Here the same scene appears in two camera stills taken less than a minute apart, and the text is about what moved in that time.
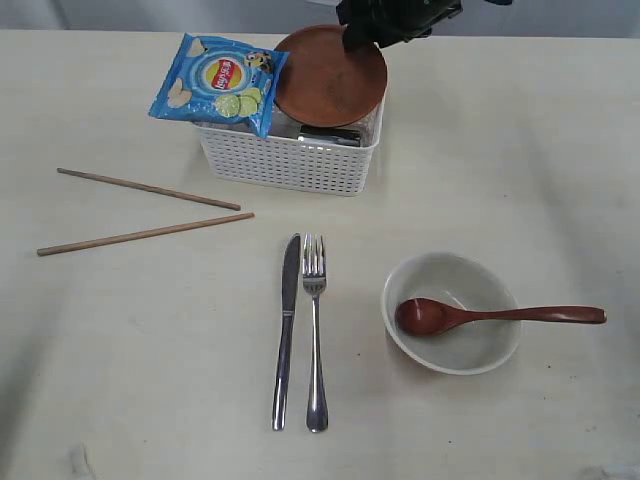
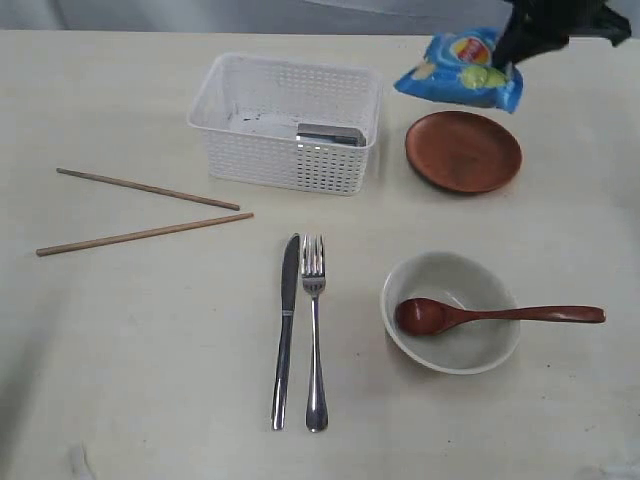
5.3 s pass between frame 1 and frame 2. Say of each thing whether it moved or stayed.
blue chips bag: moved
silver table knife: stayed
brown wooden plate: moved
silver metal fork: stayed
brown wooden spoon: stayed
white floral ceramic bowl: stayed
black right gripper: moved
